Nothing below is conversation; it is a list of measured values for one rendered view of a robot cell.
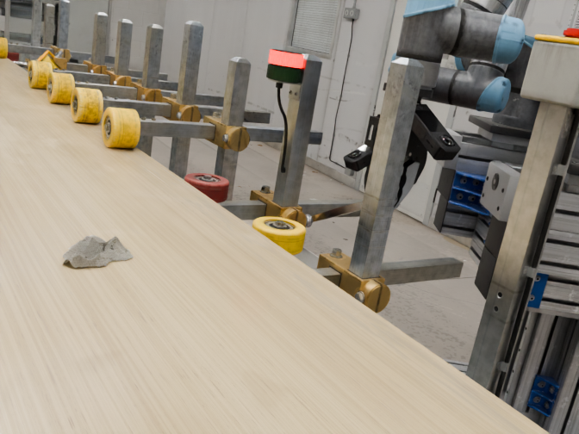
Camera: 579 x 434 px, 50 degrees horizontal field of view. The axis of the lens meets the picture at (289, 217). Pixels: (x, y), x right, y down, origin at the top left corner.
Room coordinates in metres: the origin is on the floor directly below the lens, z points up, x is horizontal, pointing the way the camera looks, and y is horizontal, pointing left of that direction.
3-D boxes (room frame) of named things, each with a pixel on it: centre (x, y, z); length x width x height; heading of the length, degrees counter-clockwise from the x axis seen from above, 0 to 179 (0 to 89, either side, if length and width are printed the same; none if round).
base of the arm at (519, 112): (1.72, -0.57, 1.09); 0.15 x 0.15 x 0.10
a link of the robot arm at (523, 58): (1.72, -0.57, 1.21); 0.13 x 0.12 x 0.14; 59
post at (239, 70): (1.34, 0.16, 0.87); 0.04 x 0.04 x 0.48; 35
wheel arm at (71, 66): (2.24, 0.69, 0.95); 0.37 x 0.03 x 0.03; 125
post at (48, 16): (2.77, 1.17, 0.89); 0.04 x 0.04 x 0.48; 35
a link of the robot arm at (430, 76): (1.07, -0.16, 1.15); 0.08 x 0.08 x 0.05
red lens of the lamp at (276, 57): (1.11, 0.05, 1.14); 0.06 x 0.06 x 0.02
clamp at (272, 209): (1.15, 0.03, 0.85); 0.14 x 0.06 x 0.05; 35
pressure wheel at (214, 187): (1.08, 0.16, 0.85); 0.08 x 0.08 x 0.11
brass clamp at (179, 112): (1.56, 0.31, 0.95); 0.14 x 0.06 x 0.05; 35
